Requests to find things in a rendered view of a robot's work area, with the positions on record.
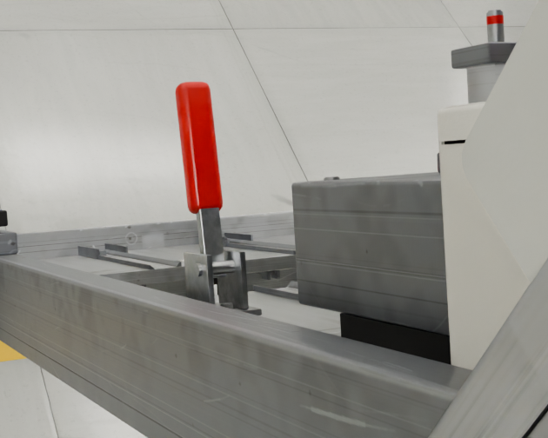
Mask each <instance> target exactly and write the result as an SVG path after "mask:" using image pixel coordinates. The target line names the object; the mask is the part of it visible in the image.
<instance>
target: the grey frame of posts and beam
mask: <svg viewBox="0 0 548 438"><path fill-rule="evenodd" d="M462 164H463V170H464V173H465V176H466V178H467V180H468V182H469V184H470V185H471V186H472V188H473V190H474V191H475V193H476V195H477V196H478V198H479V200H480V202H481V203H482V204H483V206H484V207H485V210H486V211H487V213H488V214H489V216H490V218H491V219H492V221H493V222H494V224H495V226H496V227H497V229H498V231H499V233H500V234H501V236H502V237H503V238H504V240H505V242H506V244H507V245H508V247H509V249H510V250H511V252H512V254H513V255H514V256H515V258H516V260H517V261H518V264H519V265H520V267H521V269H522V270H523V271H524V272H525V275H526V276H527V278H528V280H529V281H530V285H529V286H528V288H527V289H526V291H525V292H524V293H523V295H522V296H521V298H520V299H519V301H518V303H517V304H516V306H515V307H514V309H513V310H512V312H511V313H510V314H509V316H508V317H507V319H506V320H505V323H504V324H503V326H502V327H501V329H500V330H499V331H498V333H497V334H496V336H495V337H494V339H493V340H492V342H491V344H490V345H489V347H488V348H487V350H486V351H485V352H484V354H483V355H482V357H481V358H480V360H479V361H478V363H477V365H476V366H475V368H474V369H473V370H472V371H471V373H470V375H469V376H468V378H467V380H466V381H465V383H464V385H463V386H462V388H461V389H460V390H459V391H458V393H457V395H456V396H455V398H454V399H453V401H452V402H451V404H450V406H449V407H448V408H447V409H446V411H445V412H444V414H443V416H442V417H441V419H440V420H439V422H438V424H437V425H436V427H435V428H434V429H433V430H432V432H431V434H430V436H429V437H428V438H526V437H527V436H528V435H529V434H530V432H531V431H532V430H533V429H534V428H535V427H536V425H537V424H538V422H539V421H540V420H541V419H542V417H543V416H544V415H545V413H546V412H547V411H548V0H538V3H537V5H536V7H535V9H534V11H533V12H532V14H531V16H530V18H529V20H528V22H527V24H526V26H525V28H524V30H523V32H522V34H521V35H520V37H519V39H518V41H517V43H516V45H515V47H514V49H513V51H512V53H511V54H510V56H509V58H508V60H507V62H506V64H505V66H504V68H503V70H502V72H501V74H500V76H499V77H498V80H497V81H496V83H495V85H494V87H493V89H492V91H491V94H490V95H489V96H488V98H487V100H486V102H485V105H484V107H483V108H482V110H481V112H480V114H479V116H478V118H477V120H476V122H475V123H474V125H473V127H472V129H471V132H470V134H469V135H468V136H467V138H466V140H465V143H464V148H463V151H462Z"/></svg>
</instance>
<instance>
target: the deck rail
mask: <svg viewBox="0 0 548 438"><path fill-rule="evenodd" d="M0 341H1V342H3V343H5V344H6V345H8V346H9V347H11V348H13V349H15V350H16V351H17V352H18V353H20V354H21V355H23V356H25V357H26V358H28V359H29V360H31V361H32V362H34V363H35V364H36V365H38V366H39V367H41V368H43V369H44V370H46V371H47V372H49V373H50V374H52V375H54V376H55V377H56V378H57V379H59V380H60V381H62V382H64V383H65V384H67V385H68V386H70V387H72V388H74V389H75V390H76V391H77V392H79V393H80V394H82V395H84V396H85V397H87V398H88V399H90V400H91V401H93V402H95V403H96V404H97V405H98V406H100V407H101V408H103V409H105V410H106V411H108V412H109V413H111V414H112V415H114V416H116V418H118V419H119V420H121V421H123V422H124V423H126V424H128V425H129V426H131V427H132V428H134V429H135V430H136V431H138V432H139V433H141V434H142V435H144V436H146V437H147V438H428V437H429V436H430V434H431V432H432V430H433V429H434V428H435V427H436V425H437V424H438V422H439V420H440V419H441V417H442V416H443V414H444V412H445V411H446V409H447V408H448V407H449V406H450V404H451V402H452V401H453V399H454V398H455V396H456V395H457V393H458V391H459V390H460V389H461V388H462V386H463V385H464V383H465V381H466V380H467V378H468V376H469V375H470V373H471V371H472V370H470V369H467V368H460V367H458V366H454V365H451V364H447V363H443V362H437V361H433V360H430V359H426V358H423V357H419V356H415V355H410V354H406V353H403V352H399V351H396V350H392V349H388V348H382V347H379V346H375V345H371V344H369V343H365V342H359V341H355V340H352V339H348V338H344V337H341V336H337V335H331V334H327V333H325V332H321V331H317V330H314V329H310V328H304V327H300V326H297V325H293V324H289V323H286V322H281V321H277V320H273V319H270V318H266V317H262V316H259V315H253V314H249V313H245V312H242V311H238V310H235V309H229V308H226V307H222V306H218V305H215V304H211V303H208V302H201V301H198V300H194V299H191V298H188V297H184V296H180V295H174V294H171V293H167V292H163V291H160V290H156V289H150V288H147V287H144V286H140V285H136V284H133V283H129V282H123V281H119V280H116V279H112V278H109V277H105V276H102V275H96V274H92V273H89V272H85V271H82V270H78V269H72V268H68V267H64V266H61V265H58V264H55V263H51V262H45V261H41V260H37V259H34V258H30V257H27V256H23V255H17V254H14V255H0Z"/></svg>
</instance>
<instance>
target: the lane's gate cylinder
mask: <svg viewBox="0 0 548 438"><path fill-rule="evenodd" d="M486 25H487V36H488V42H504V41H505V32H504V15H503V11H501V10H489V11H488V12H487V13H486Z"/></svg>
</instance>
